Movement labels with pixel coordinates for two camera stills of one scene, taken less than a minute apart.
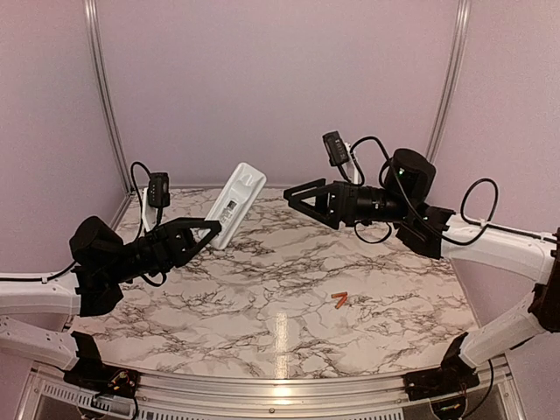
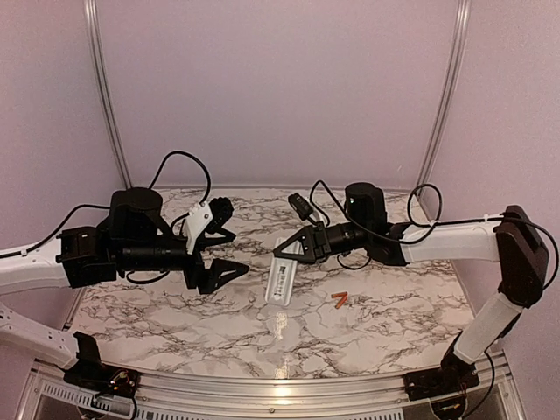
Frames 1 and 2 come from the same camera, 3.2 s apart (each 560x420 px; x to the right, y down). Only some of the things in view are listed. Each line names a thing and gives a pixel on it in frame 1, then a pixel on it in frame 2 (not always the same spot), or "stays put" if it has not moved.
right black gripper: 344,203 → 315,242
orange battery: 340,302 stays put
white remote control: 235,202 → 282,274
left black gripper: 171,245 → 208,281
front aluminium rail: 494,393 stays put
